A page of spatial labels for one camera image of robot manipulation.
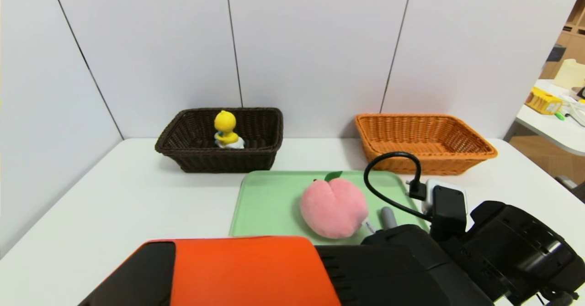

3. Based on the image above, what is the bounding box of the yellow duck toy car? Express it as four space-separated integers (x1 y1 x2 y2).
213 110 245 150

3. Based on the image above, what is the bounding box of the grey handled white peeler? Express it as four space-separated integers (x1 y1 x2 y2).
380 207 399 230

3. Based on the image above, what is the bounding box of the dark brown wicker basket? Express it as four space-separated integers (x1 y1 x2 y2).
154 107 284 174

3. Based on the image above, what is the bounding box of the orange wicker basket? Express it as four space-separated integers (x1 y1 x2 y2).
355 113 498 176

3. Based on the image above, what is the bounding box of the light green plastic tray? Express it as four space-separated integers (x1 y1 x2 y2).
229 170 430 239

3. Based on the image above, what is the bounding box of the pink plush peach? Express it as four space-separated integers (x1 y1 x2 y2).
299 171 376 240

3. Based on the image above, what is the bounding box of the yellow box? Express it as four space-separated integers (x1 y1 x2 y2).
525 88 563 116

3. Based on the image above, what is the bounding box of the white side table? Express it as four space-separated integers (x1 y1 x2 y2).
515 80 585 158

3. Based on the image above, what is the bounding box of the cream plastic container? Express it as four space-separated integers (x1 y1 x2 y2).
553 59 585 90

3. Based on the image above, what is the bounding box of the wooden shelf cabinet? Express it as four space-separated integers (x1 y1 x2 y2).
538 0 585 80

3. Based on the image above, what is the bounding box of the black camera usb cable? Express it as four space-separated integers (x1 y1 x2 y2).
364 152 428 222

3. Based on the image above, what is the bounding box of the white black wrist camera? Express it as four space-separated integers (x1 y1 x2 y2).
421 179 468 240

